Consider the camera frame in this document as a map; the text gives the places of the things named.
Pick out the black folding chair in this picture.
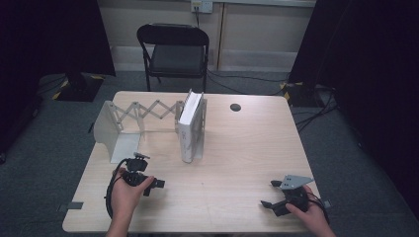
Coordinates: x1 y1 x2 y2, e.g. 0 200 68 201
136 23 210 93

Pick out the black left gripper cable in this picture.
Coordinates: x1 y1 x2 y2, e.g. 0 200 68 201
104 157 130 220

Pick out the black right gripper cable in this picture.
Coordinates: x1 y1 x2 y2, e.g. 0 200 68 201
305 192 331 225

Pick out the person's left hand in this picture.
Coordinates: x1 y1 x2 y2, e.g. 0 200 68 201
110 167 156 217

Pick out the person's right hand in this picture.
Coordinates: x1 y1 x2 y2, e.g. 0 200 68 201
285 185 331 229

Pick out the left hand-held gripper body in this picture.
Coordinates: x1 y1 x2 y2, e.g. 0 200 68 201
122 152 151 188

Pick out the black stand base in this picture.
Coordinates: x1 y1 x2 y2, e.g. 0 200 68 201
51 71 106 103
279 80 332 109

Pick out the white expanding book rack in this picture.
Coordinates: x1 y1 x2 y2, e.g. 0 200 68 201
93 98 209 165

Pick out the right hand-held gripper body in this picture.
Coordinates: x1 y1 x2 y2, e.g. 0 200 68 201
273 175 314 217

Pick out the white wall outlet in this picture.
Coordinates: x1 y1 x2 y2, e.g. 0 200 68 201
190 0 214 15

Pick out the black floor cable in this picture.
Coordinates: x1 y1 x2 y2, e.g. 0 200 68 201
207 68 292 84
207 72 287 98

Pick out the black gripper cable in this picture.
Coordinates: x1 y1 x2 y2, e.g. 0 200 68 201
104 157 130 220
305 192 331 225

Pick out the white book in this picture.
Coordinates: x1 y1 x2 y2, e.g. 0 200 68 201
177 88 205 164

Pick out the black curtain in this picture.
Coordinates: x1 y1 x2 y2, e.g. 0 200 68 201
0 0 117 100
289 0 419 211

